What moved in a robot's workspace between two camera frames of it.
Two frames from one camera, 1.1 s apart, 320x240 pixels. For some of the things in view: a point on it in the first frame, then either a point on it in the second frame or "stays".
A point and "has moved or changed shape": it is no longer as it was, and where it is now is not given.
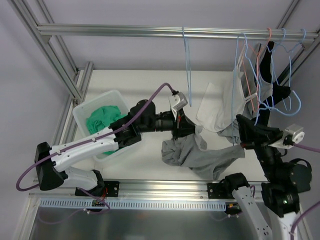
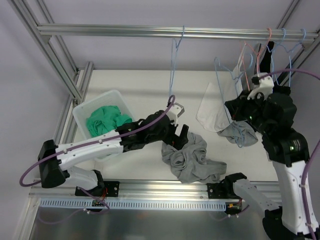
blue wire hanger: (187, 64) → (174, 49)
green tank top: (102, 117) stays
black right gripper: (261, 138) → (236, 110)
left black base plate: (111, 189) stays
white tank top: (224, 103) stays
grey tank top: (190, 151) has moved or changed shape
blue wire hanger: (260, 100) → (218, 72)
